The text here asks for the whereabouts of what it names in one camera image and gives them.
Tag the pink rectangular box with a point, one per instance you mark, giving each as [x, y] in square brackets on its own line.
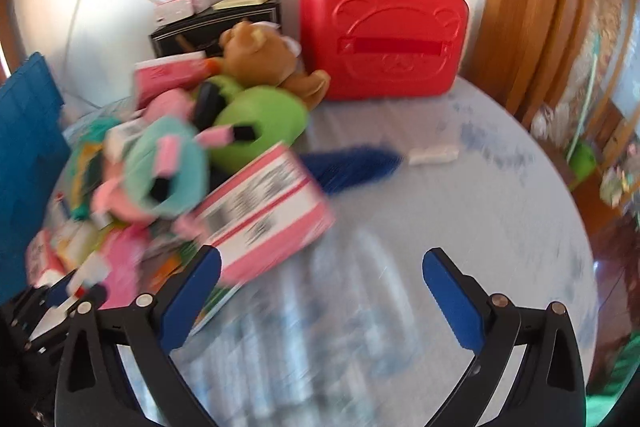
[165, 77]

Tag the green plush toy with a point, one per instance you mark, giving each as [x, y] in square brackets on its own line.
[265, 122]

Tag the pink plastic wrapped pack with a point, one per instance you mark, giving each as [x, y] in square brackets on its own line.
[125, 267]

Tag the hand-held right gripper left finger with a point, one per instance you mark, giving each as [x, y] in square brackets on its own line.
[192, 297]

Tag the yellow sticky notes pad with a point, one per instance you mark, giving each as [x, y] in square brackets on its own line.
[245, 0]

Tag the green cloth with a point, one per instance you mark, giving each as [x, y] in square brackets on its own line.
[615, 397]

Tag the pink white box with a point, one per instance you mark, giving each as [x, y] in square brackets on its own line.
[42, 257]

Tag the red toy suitcase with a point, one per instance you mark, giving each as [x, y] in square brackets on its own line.
[390, 47]

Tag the wooden headboard frame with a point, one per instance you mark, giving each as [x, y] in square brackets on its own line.
[525, 7]

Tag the teal plush toy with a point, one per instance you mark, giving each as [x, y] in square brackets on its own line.
[185, 167]

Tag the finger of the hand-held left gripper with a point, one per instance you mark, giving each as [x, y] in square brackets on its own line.
[35, 297]
[50, 342]

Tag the pink plush toy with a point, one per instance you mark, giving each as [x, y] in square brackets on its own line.
[120, 202]

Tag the small pink tissue pack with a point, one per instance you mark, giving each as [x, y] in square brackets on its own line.
[175, 9]

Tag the brown teddy bear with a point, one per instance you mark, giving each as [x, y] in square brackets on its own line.
[265, 52]

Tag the blue brush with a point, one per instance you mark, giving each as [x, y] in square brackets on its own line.
[350, 164]

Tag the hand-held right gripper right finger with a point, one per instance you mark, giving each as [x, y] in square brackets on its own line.
[450, 302]

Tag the blue plastic crate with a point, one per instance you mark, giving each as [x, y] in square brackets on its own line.
[30, 147]

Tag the black rectangular box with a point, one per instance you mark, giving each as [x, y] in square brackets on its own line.
[200, 32]

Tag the green plastic object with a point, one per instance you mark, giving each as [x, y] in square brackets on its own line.
[582, 162]

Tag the large pink tissue pack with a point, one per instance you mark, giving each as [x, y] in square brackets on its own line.
[265, 212]

